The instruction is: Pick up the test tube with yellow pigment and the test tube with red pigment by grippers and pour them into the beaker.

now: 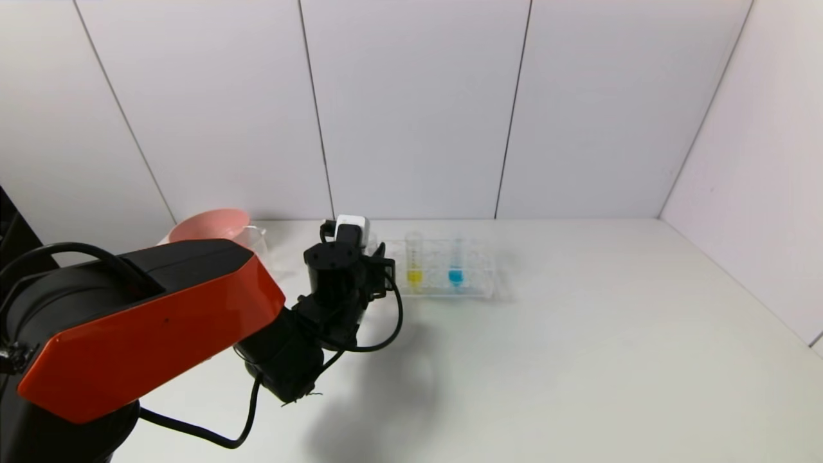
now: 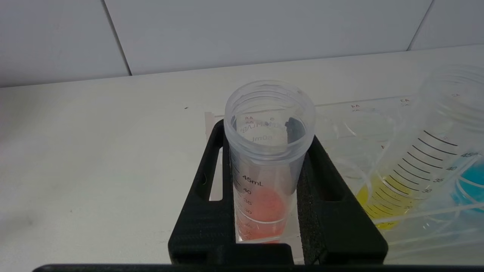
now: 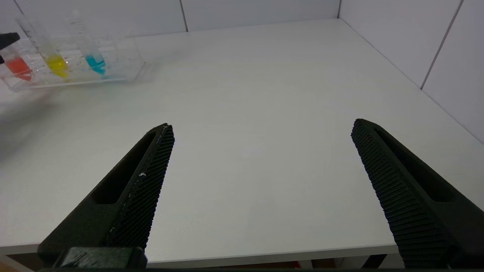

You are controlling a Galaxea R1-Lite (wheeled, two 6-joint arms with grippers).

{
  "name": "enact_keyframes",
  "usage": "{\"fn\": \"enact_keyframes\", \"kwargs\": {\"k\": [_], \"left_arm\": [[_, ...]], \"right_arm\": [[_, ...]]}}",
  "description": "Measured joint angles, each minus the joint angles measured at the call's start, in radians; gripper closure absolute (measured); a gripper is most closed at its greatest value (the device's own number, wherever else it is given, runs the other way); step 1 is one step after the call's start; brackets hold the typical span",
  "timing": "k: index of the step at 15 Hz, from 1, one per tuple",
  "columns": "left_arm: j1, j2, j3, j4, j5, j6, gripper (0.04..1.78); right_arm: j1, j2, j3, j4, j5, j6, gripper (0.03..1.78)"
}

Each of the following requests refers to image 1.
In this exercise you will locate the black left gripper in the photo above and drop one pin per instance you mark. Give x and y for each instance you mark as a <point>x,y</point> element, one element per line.
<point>370,276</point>

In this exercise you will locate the test tube with yellow pigment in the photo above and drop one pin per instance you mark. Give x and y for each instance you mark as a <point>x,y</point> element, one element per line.
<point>415,276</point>

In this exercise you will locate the test tube with blue pigment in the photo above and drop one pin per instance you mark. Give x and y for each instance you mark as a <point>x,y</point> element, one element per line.
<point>456,276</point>

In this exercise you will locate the clear glass beaker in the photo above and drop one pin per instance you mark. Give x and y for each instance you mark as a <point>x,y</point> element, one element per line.
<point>265,251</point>

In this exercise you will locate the clear acrylic test tube rack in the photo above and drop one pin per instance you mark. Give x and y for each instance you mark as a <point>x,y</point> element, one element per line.
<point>479,286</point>

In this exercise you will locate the pink plastic bowl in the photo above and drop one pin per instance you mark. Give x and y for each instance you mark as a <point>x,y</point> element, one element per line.
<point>206,225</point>

